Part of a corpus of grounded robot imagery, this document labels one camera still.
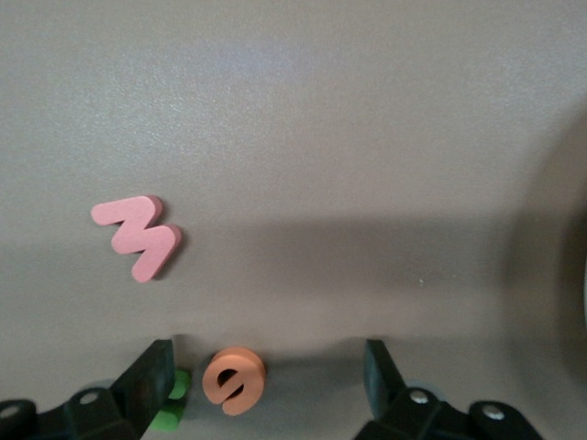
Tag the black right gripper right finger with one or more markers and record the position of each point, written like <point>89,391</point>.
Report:
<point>394,394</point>

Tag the green foam letter u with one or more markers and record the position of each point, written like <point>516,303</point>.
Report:
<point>176,412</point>

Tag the pink foam letter w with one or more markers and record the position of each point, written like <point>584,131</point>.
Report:
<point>137,236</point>

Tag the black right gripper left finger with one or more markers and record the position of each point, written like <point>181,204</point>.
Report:
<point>137,394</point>

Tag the orange foam letter e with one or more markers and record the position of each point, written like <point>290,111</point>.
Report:
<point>238,366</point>

